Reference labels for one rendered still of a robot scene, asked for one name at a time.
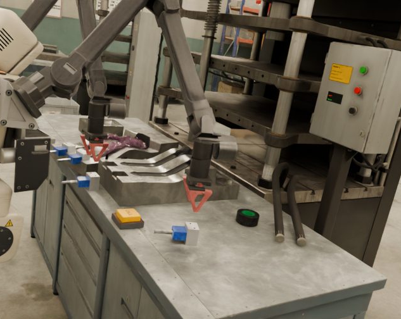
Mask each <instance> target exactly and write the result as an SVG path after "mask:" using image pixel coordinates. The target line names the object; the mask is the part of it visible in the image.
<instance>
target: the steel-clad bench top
mask: <svg viewBox="0 0 401 319"><path fill-rule="evenodd" d="M41 114H42V116H40V117H39V118H38V119H36V118H34V117H33V118H34V120H35V121H36V122H37V124H38V127H39V129H41V130H42V131H44V132H45V133H47V134H49V135H51V136H52V137H54V138H55V139H56V141H55V144H51V145H52V146H53V145H61V144H62V143H65V142H70V143H72V144H75V143H77V142H80V141H81V140H82V139H81V138H80V135H81V134H82V133H81V132H80V131H79V118H88V116H83V115H58V114H45V113H41ZM112 120H116V121H117V122H119V123H120V124H122V125H123V126H124V131H123V136H124V132H125V129H126V128H146V129H148V130H151V131H153V132H156V133H158V134H160V135H163V134H161V133H160V132H159V131H157V130H155V129H154V128H152V127H150V126H149V125H148V124H146V123H144V122H143V121H141V120H140V119H138V118H125V119H124V120H121V119H112ZM163 136H165V135H163ZM217 171H218V172H220V173H221V174H223V175H224V176H226V177H227V178H229V179H231V180H232V181H233V182H235V183H237V184H238V185H240V187H239V192H238V198H237V199H230V200H219V201H206V202H205V203H204V204H203V206H202V207H201V209H200V210H199V212H193V208H192V205H191V202H189V203H170V204H150V205H139V206H119V205H118V204H117V203H116V202H115V200H114V199H113V198H112V197H111V196H110V195H109V193H107V191H106V190H105V189H104V187H103V186H102V185H101V184H100V183H99V190H97V191H89V190H88V188H87V187H84V189H85V190H86V191H87V193H88V194H89V195H90V196H91V198H92V199H93V201H94V202H95V203H96V204H97V206H98V207H99V209H100V210H101V211H102V212H103V214H104V215H105V217H106V218H107V219H108V221H109V222H110V223H111V224H112V226H113V227H114V229H115V230H116V231H117V232H118V234H119V235H120V236H121V238H122V239H123V240H124V242H125V243H126V244H127V246H128V247H129V249H130V250H131V251H132V252H133V254H134V255H135V256H136V258H137V259H138V260H139V262H140V263H141V264H142V265H143V267H144V268H145V270H146V271H147V272H148V273H149V275H150V276H151V278H152V279H153V280H154V281H155V283H156V284H157V286H158V287H159V288H160V290H161V291H162V292H163V293H164V295H165V296H166V298H167V299H168V300H169V301H170V303H171V304H172V306H173V307H174V308H175V310H176V311H177V312H178V314H179V315H180V316H181V318H182V319H219V318H224V317H228V316H233V315H238V314H241V313H246V312H249V311H254V310H259V309H262V308H268V307H271V306H275V305H279V304H284V303H289V302H292V301H297V300H301V299H305V298H308V297H314V296H318V295H322V294H327V293H330V292H335V291H340V290H343V289H348V288H351V287H357V286H360V285H365V284H370V283H373V282H378V281H381V280H386V279H388V278H387V277H385V276H384V275H382V274H380V273H379V272H377V271H376V270H375V269H373V268H371V267H370V266H368V265H367V264H365V263H363V262H362V261H361V260H359V259H357V258H356V257H354V256H352V255H351V254H349V253H348V252H346V251H345V250H343V249H342V248H340V247H338V246H337V245H336V244H333V243H332V242H331V241H329V240H327V239H326V238H324V237H323V236H321V235H320V234H318V233H317V232H315V231H313V230H312V229H310V228H308V227H307V226H306V225H304V224H302V227H303V231H304V234H305V238H306V242H307V243H306V245H305V246H302V247H301V246H299V245H298V244H297V241H296V235H295V230H294V227H293V222H292V219H291V216H290V215H289V214H287V213H285V212H284V211H282V212H283V226H284V242H277V241H276V236H275V225H274V205H273V204H271V203H270V202H268V201H266V200H265V199H263V198H262V197H260V196H259V195H257V194H255V193H254V192H252V191H251V190H249V189H247V188H246V187H245V186H243V185H241V184H240V183H238V182H237V181H235V180H234V179H232V178H231V177H229V176H227V175H226V174H224V173H222V172H221V171H220V170H218V169H217ZM131 208H134V209H135V210H136V211H137V212H138V213H139V214H140V216H141V219H142V220H143V221H144V227H143V228H130V229H123V230H120V229H119V228H118V227H117V225H116V224H115V223H114V221H113V220H112V219H111V215H112V213H116V212H117V210H121V209H131ZM239 209H249V210H253V211H256V212H257V213H258V214H259V215H260V216H259V220H258V225H257V226H256V227H246V226H243V225H240V224H239V223H237V222H236V215H237V211H238V210H239ZM186 222H193V223H197V224H198V227H199V230H200V232H199V236H198V243H197V246H187V245H185V243H184V241H179V240H173V239H172V235H171V234H154V229H156V230H172V226H173V225H174V226H184V227H185V223H186Z"/></svg>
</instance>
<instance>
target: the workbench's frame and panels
mask: <svg viewBox="0 0 401 319"><path fill-rule="evenodd" d="M70 180H75V175H74V174H73V173H72V171H71V170H70V169H69V167H67V166H66V165H64V164H62V163H60V162H59V163H57V161H56V160H55V159H54V158H52V153H51V154H49V171H48V177H47V178H46V180H45V181H43V183H42V184H41V186H40V187H39V188H38V189H37V190H33V192H32V212H31V223H30V234H31V238H36V240H37V243H38V245H39V247H40V250H41V253H42V255H43V257H44V260H45V262H46V264H47V267H48V270H49V272H50V274H51V277H52V279H53V284H52V290H53V294H54V295H56V296H60V299H61V302H62V303H63V306H64V309H65V311H66V313H67V316H68V319H182V318H181V316H180V315H179V314H178V312H177V311H176V310H175V308H174V307H173V306H172V304H171V303H170V301H169V300H168V299H167V298H166V296H165V295H164V293H163V292H162V291H161V290H160V288H159V287H158V286H157V284H156V283H155V281H154V280H153V279H152V278H151V276H150V275H149V273H148V272H147V271H146V270H145V268H144V267H143V265H142V264H141V263H140V262H139V260H138V259H137V258H136V256H135V255H134V254H133V252H132V251H131V250H130V249H129V247H128V246H127V244H126V243H125V242H124V240H123V239H122V238H121V236H120V235H119V234H118V232H117V231H116V230H115V229H114V227H113V226H112V224H111V223H110V222H109V221H108V219H107V218H106V217H105V215H104V214H103V212H102V211H101V210H100V209H99V207H98V206H97V204H96V203H95V202H94V201H93V199H92V198H91V196H90V195H89V194H88V193H87V191H86V190H85V189H84V188H83V187H78V186H77V185H76V184H62V183H61V182H62V181H70ZM386 281H387V279H386V280H381V281H378V282H373V283H370V284H365V285H360V286H357V287H351V288H348V289H343V290H340V291H335V292H330V293H327V294H322V295H318V296H314V297H308V298H305V299H301V300H297V301H292V302H289V303H284V304H279V305H275V306H271V307H268V308H262V309H259V310H254V311H249V312H246V313H241V314H238V315H233V316H228V317H224V318H219V319H364V317H365V315H366V311H367V309H368V307H369V303H370V300H371V297H372V294H373V291H377V290H380V289H384V288H385V284H386Z"/></svg>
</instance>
